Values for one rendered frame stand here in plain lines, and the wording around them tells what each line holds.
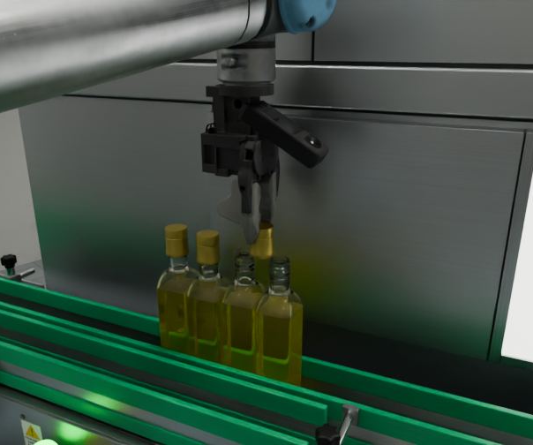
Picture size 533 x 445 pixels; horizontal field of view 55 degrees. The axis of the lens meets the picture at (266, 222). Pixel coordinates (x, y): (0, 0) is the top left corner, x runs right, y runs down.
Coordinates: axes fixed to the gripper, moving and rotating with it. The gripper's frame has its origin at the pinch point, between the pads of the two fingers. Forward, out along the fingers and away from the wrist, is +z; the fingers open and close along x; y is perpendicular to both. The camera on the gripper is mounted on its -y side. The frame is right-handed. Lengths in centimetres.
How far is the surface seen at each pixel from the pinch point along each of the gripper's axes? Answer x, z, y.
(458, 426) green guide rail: -3.6, 25.7, -28.8
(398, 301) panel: -12.0, 12.7, -17.6
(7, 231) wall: -151, 92, 259
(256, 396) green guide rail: 6.5, 22.5, -2.2
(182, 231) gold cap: 0.9, 1.8, 12.9
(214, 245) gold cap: 1.1, 2.8, 7.1
